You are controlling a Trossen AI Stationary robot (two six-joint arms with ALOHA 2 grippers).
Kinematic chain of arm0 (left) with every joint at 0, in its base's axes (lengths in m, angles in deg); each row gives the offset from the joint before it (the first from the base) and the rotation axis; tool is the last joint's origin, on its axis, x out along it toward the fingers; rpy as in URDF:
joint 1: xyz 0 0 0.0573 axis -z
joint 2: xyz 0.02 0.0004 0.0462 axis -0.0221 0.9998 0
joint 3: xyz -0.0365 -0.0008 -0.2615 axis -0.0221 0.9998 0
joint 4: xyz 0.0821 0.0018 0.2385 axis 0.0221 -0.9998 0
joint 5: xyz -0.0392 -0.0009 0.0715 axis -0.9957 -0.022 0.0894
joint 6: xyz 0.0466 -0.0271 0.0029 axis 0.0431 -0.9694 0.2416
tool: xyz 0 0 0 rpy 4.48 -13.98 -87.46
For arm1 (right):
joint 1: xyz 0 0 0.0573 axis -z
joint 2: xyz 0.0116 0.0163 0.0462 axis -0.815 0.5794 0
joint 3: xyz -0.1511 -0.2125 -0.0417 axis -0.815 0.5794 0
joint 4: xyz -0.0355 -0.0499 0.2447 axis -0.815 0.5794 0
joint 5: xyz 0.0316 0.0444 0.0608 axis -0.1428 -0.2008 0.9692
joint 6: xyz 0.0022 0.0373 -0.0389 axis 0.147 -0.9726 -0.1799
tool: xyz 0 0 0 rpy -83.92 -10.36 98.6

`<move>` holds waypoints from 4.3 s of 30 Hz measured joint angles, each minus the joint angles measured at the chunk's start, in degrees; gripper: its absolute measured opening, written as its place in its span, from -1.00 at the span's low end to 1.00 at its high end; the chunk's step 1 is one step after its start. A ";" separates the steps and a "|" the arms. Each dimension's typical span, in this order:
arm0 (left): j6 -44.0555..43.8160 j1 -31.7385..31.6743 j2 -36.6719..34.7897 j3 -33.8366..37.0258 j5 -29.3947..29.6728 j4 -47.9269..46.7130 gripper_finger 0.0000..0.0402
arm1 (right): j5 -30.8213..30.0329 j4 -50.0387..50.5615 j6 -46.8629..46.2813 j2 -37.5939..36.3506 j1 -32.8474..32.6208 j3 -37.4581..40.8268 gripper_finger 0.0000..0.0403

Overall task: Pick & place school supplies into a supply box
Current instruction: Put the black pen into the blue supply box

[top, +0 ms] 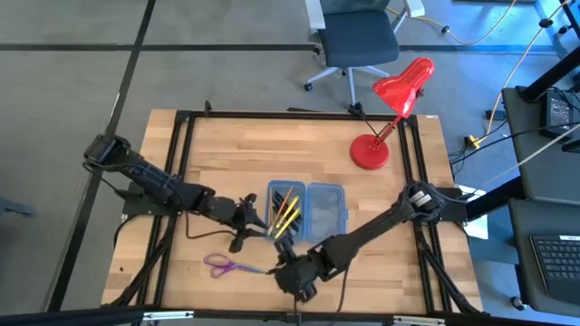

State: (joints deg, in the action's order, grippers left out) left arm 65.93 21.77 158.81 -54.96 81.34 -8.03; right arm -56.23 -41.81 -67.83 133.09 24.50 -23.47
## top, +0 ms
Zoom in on grey desk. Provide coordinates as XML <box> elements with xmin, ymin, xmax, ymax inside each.
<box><xmin>501</xmin><ymin>85</ymin><xmax>580</xmax><ymax>318</ymax></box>

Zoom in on yellow pencil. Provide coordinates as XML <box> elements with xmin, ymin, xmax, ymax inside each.
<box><xmin>275</xmin><ymin>195</ymin><xmax>301</xmax><ymax>229</ymax></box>

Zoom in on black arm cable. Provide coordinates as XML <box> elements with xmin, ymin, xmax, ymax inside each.
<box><xmin>335</xmin><ymin>266</ymin><xmax>351</xmax><ymax>314</ymax></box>
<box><xmin>183</xmin><ymin>209</ymin><xmax>237</xmax><ymax>241</ymax></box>

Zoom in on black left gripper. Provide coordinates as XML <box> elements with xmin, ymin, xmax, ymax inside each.
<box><xmin>208</xmin><ymin>193</ymin><xmax>269</xmax><ymax>254</ymax></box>

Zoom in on black keyboard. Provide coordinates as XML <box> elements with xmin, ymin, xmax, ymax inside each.
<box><xmin>528</xmin><ymin>234</ymin><xmax>580</xmax><ymax>305</ymax></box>

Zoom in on yellow floor cable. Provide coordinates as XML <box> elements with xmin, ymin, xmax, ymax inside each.
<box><xmin>384</xmin><ymin>0</ymin><xmax>518</xmax><ymax>47</ymax></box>

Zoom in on black desk beam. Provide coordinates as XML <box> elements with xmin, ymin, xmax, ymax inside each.
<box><xmin>465</xmin><ymin>175</ymin><xmax>527</xmax><ymax>222</ymax></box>

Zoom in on black aluminium table frame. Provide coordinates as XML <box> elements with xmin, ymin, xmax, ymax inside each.
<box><xmin>108</xmin><ymin>100</ymin><xmax>484</xmax><ymax>318</ymax></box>

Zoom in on white paper sheet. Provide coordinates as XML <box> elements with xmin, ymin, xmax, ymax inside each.
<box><xmin>455</xmin><ymin>183</ymin><xmax>491</xmax><ymax>241</ymax></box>

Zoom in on black lamp cable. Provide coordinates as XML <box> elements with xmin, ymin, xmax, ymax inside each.
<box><xmin>347</xmin><ymin>101</ymin><xmax>381</xmax><ymax>138</ymax></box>

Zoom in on black power adapter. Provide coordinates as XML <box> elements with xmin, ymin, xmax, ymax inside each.
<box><xmin>538</xmin><ymin>89</ymin><xmax>579</xmax><ymax>139</ymax></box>

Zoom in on orange pencil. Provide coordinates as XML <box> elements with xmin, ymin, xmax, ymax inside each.
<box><xmin>270</xmin><ymin>187</ymin><xmax>295</xmax><ymax>231</ymax></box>

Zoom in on black pen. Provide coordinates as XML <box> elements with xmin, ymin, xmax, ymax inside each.
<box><xmin>270</xmin><ymin>189</ymin><xmax>284</xmax><ymax>217</ymax></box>

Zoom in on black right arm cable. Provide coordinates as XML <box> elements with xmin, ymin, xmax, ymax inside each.
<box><xmin>335</xmin><ymin>266</ymin><xmax>351</xmax><ymax>314</ymax></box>

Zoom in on tan floor cable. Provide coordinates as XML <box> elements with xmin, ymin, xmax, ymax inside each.
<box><xmin>485</xmin><ymin>0</ymin><xmax>572</xmax><ymax>138</ymax></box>

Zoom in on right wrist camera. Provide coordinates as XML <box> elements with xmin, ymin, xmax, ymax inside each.
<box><xmin>292</xmin><ymin>283</ymin><xmax>319</xmax><ymax>304</ymax></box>

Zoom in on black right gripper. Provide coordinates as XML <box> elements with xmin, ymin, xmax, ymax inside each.
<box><xmin>273</xmin><ymin>236</ymin><xmax>328</xmax><ymax>293</ymax></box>

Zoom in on yellow BIC highlighter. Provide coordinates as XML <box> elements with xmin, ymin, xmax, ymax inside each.
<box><xmin>273</xmin><ymin>207</ymin><xmax>302</xmax><ymax>240</ymax></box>

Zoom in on office chair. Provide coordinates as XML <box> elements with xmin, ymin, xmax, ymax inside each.
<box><xmin>304</xmin><ymin>0</ymin><xmax>427</xmax><ymax>106</ymax></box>

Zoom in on red desk lamp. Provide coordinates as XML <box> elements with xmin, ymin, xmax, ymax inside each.
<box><xmin>349</xmin><ymin>56</ymin><xmax>436</xmax><ymax>171</ymax></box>

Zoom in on black overhead mount bar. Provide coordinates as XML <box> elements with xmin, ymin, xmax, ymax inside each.
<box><xmin>0</xmin><ymin>304</ymin><xmax>580</xmax><ymax>326</ymax></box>

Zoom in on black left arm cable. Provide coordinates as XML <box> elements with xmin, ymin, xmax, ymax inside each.
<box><xmin>183</xmin><ymin>209</ymin><xmax>237</xmax><ymax>241</ymax></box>

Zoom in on blue plastic supply box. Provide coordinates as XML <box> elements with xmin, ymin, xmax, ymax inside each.
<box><xmin>265</xmin><ymin>179</ymin><xmax>350</xmax><ymax>245</ymax></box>

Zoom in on purple handled scissors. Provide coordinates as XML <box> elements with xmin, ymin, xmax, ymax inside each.
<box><xmin>203</xmin><ymin>253</ymin><xmax>275</xmax><ymax>279</ymax></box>

